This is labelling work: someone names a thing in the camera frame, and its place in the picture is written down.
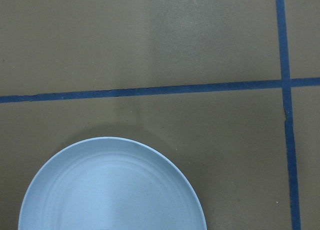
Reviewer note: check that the blue plate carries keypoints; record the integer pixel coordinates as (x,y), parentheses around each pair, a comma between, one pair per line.
(110,183)

